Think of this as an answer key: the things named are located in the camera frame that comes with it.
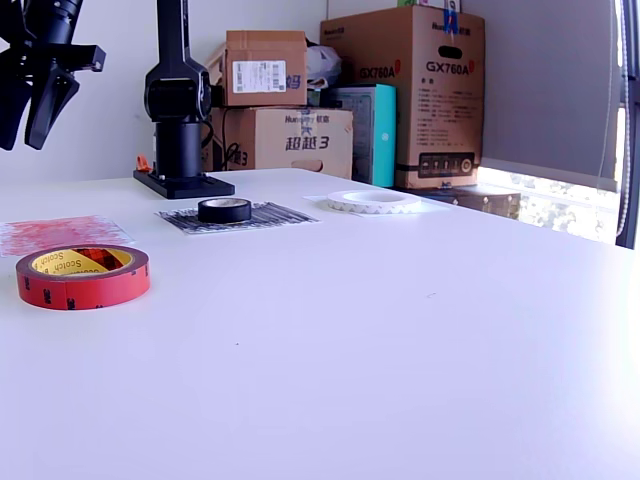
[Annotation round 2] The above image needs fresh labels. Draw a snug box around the red tape roll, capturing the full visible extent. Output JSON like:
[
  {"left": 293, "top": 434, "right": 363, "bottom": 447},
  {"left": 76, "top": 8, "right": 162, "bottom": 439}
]
[{"left": 14, "top": 243, "right": 152, "bottom": 312}]

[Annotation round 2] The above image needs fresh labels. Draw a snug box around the grey roller blind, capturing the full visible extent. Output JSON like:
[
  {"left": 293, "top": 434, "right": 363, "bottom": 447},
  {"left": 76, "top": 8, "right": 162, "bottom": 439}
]
[{"left": 462, "top": 0, "right": 621, "bottom": 194}]

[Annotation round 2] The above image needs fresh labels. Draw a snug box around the teal white carton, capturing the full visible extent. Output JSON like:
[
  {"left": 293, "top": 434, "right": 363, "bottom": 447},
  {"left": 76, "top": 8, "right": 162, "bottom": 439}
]
[{"left": 327, "top": 83, "right": 398, "bottom": 189}]

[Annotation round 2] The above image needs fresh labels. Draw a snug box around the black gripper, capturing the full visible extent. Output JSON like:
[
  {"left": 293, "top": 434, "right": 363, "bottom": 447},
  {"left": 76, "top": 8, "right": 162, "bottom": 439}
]
[{"left": 0, "top": 43, "right": 107, "bottom": 152}]

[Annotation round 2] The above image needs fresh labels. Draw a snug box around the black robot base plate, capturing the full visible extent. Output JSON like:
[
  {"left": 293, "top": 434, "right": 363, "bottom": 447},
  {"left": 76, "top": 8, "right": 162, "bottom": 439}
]
[{"left": 133, "top": 169, "right": 236, "bottom": 200}]

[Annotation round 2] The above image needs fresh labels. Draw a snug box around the white plastic bag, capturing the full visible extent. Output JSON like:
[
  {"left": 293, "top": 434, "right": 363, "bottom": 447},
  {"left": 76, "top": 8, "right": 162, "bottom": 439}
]
[{"left": 305, "top": 44, "right": 344, "bottom": 93}]

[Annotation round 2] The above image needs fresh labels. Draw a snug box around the cardboard box blue lettering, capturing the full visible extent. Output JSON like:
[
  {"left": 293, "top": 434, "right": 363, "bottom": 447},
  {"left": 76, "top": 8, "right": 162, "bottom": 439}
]
[{"left": 202, "top": 107, "right": 355, "bottom": 180}]

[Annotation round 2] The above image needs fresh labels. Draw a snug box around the white tape roll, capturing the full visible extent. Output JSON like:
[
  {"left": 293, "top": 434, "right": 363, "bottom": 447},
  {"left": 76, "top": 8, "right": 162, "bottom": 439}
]
[{"left": 327, "top": 189, "right": 423, "bottom": 215}]

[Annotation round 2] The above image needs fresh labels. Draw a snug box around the tall GX760A cardboard box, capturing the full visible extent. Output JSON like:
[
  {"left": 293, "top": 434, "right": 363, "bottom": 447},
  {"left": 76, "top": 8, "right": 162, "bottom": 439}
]
[{"left": 319, "top": 4, "right": 487, "bottom": 190}]

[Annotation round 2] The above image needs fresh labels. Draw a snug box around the white bead chain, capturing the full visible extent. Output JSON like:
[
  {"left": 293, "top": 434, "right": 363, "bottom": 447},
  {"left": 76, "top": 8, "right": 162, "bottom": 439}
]
[{"left": 615, "top": 0, "right": 634, "bottom": 239}]

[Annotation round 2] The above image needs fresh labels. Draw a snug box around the small labelled cardboard box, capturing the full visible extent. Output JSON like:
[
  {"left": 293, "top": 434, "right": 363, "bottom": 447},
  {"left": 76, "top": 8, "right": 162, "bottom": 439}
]
[{"left": 219, "top": 30, "right": 309, "bottom": 108}]

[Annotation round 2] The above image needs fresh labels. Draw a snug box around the dark window frame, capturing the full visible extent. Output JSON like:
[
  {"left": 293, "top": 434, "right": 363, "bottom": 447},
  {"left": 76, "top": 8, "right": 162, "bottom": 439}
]
[{"left": 613, "top": 0, "right": 640, "bottom": 250}]

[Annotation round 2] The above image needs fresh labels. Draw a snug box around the black tape roll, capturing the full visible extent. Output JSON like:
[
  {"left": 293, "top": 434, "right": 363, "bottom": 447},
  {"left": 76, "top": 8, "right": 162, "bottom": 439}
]
[{"left": 197, "top": 197, "right": 254, "bottom": 225}]

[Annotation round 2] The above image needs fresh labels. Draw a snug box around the dark patterned box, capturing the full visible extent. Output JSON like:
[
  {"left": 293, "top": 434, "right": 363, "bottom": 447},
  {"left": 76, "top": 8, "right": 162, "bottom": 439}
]
[{"left": 399, "top": 185, "right": 522, "bottom": 221}]

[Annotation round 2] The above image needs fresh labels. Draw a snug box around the black power cable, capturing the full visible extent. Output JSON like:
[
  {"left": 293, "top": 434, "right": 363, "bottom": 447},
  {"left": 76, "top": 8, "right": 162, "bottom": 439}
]
[{"left": 221, "top": 107, "right": 242, "bottom": 171}]

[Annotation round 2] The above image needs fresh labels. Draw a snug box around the blank white paper sheet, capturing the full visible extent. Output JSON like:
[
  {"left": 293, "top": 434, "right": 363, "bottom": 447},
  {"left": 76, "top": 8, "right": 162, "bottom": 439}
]
[{"left": 302, "top": 192, "right": 454, "bottom": 220}]

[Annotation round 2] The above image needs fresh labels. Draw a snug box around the green pink package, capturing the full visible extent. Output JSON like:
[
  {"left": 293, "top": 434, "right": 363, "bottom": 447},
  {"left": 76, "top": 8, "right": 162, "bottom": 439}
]
[{"left": 397, "top": 0, "right": 464, "bottom": 10}]

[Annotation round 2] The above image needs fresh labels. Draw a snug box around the red scribbled paper sheet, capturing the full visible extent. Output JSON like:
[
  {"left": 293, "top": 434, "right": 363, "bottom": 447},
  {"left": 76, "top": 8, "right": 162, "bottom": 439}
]
[{"left": 0, "top": 214, "right": 136, "bottom": 259}]

